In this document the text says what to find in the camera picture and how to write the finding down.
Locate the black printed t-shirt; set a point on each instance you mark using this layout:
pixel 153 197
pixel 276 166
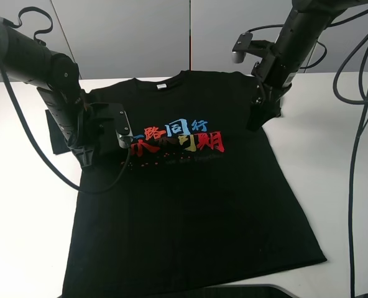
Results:
pixel 200 200

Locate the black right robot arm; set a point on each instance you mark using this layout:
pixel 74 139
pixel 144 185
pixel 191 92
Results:
pixel 302 28

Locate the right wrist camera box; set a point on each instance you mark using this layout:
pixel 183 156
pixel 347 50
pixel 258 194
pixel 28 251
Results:
pixel 247 45

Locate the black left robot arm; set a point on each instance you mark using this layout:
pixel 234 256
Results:
pixel 31 62

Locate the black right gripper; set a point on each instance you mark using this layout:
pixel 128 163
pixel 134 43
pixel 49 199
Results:
pixel 274 75

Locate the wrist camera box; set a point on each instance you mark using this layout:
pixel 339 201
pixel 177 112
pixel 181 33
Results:
pixel 247 45
pixel 122 126

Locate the dark base plate edge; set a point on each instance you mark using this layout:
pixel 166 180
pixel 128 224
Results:
pixel 240 290

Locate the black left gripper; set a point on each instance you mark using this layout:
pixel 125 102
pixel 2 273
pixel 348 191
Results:
pixel 83 123

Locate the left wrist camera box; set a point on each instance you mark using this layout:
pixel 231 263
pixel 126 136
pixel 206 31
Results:
pixel 122 126

